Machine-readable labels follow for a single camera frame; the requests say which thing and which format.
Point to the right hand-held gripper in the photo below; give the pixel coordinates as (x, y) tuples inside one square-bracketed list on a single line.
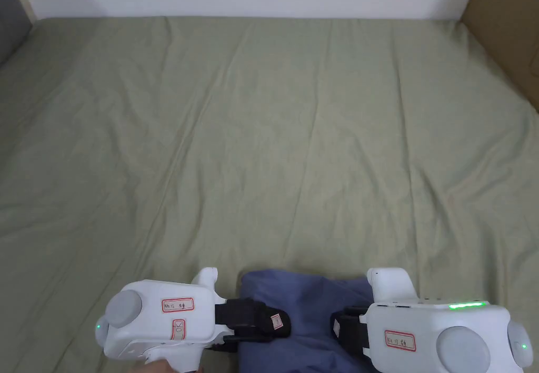
[(442, 335)]

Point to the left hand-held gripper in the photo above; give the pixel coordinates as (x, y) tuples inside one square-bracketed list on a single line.
[(151, 322)]

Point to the dark blue garment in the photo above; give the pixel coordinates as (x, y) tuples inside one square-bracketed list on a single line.
[(309, 305)]

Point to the person's left hand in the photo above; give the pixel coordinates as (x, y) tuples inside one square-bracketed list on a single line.
[(153, 367)]

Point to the bed with pale green sheet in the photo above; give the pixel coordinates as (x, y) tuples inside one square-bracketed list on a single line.
[(269, 137)]

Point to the brown cardboard carton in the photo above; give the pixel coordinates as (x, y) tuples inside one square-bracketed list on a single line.
[(505, 23)]

